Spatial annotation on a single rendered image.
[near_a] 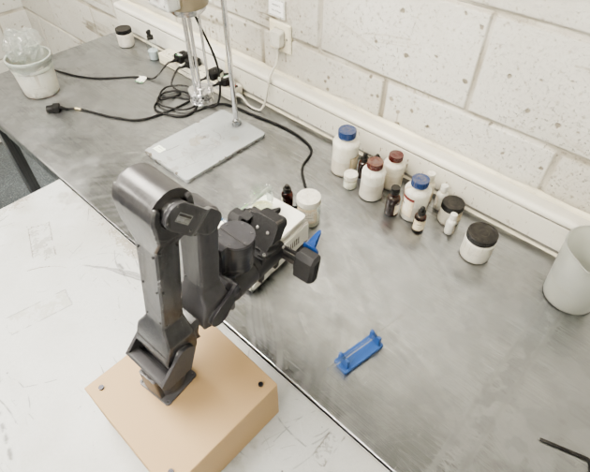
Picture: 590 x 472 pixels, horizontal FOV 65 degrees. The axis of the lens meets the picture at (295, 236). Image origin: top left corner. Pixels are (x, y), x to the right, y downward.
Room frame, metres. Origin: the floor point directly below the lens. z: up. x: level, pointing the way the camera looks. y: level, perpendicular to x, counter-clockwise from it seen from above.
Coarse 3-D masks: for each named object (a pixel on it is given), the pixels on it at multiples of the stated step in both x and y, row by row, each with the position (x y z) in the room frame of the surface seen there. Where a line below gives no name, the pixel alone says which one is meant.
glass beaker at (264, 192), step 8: (256, 184) 0.77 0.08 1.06; (264, 184) 0.77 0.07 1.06; (248, 192) 0.74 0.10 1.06; (256, 192) 0.77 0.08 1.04; (264, 192) 0.77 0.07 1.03; (272, 192) 0.74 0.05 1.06; (256, 200) 0.72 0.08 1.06; (264, 200) 0.72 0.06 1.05; (272, 200) 0.74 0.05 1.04; (272, 208) 0.73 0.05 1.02
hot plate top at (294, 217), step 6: (276, 204) 0.78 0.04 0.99; (282, 204) 0.78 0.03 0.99; (282, 210) 0.76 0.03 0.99; (288, 210) 0.76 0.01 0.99; (294, 210) 0.76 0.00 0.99; (288, 216) 0.74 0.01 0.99; (294, 216) 0.74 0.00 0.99; (300, 216) 0.74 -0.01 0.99; (288, 222) 0.72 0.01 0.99; (294, 222) 0.72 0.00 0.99; (300, 222) 0.73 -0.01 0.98; (288, 228) 0.71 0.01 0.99; (294, 228) 0.71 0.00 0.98
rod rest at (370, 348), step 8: (368, 336) 0.48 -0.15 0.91; (376, 336) 0.47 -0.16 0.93; (360, 344) 0.47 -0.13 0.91; (368, 344) 0.47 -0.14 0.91; (376, 344) 0.46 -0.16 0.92; (360, 352) 0.45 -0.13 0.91; (368, 352) 0.45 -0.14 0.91; (336, 360) 0.43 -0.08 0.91; (344, 360) 0.42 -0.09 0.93; (352, 360) 0.43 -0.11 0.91; (360, 360) 0.43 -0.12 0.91; (344, 368) 0.41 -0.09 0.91; (352, 368) 0.42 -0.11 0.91
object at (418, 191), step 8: (416, 176) 0.85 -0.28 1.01; (424, 176) 0.85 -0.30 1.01; (408, 184) 0.85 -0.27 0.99; (416, 184) 0.82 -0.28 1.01; (424, 184) 0.82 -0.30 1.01; (408, 192) 0.82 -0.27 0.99; (416, 192) 0.82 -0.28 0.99; (424, 192) 0.82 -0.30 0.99; (408, 200) 0.82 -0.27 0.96; (416, 200) 0.81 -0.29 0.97; (424, 200) 0.81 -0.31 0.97; (400, 208) 0.85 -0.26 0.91; (408, 208) 0.81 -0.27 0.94; (416, 208) 0.81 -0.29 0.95; (408, 216) 0.81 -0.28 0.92
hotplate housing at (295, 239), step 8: (304, 224) 0.74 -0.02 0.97; (296, 232) 0.71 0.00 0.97; (304, 232) 0.73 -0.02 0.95; (288, 240) 0.69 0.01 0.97; (296, 240) 0.71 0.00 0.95; (304, 240) 0.73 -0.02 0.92; (296, 248) 0.71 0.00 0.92; (280, 264) 0.66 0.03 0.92; (272, 272) 0.64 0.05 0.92; (264, 280) 0.62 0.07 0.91; (256, 288) 0.60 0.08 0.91
